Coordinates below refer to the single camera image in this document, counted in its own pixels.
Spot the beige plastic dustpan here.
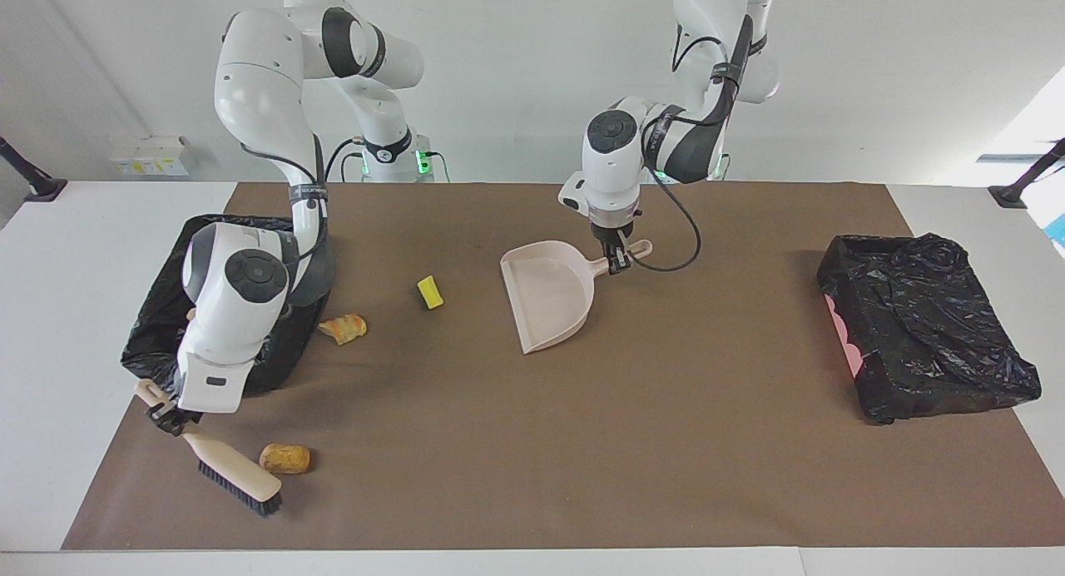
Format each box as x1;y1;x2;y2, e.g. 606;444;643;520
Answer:
499;239;654;355

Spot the beige hand brush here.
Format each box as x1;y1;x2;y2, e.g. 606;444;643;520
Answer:
135;380;284;518

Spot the brown toy bread roll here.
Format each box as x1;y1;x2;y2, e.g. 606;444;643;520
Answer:
259;443;311;475

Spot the orange toy croissant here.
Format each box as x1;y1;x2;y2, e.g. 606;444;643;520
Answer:
317;313;368;345

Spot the bin lined with black bag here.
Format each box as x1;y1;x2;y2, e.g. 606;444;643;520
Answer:
121;214;335;398

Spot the pink bin with black bag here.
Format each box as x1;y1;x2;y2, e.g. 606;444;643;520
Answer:
816;232;1043;425

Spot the brown table mat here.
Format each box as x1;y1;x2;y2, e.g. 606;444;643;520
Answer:
61;182;1065;552

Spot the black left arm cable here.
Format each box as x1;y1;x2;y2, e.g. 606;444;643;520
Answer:
634;10;754;274

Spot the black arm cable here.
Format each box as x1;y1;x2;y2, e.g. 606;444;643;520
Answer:
240;133;332;310
634;10;754;274

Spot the white wall socket box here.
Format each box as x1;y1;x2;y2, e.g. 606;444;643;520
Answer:
108;135;191;177

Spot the black camera stand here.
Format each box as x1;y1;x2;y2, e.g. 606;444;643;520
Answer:
988;139;1065;209
0;135;67;203

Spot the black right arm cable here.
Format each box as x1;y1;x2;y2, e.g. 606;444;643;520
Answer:
240;133;332;310

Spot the black base cable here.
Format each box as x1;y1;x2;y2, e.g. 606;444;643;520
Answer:
323;137;367;183

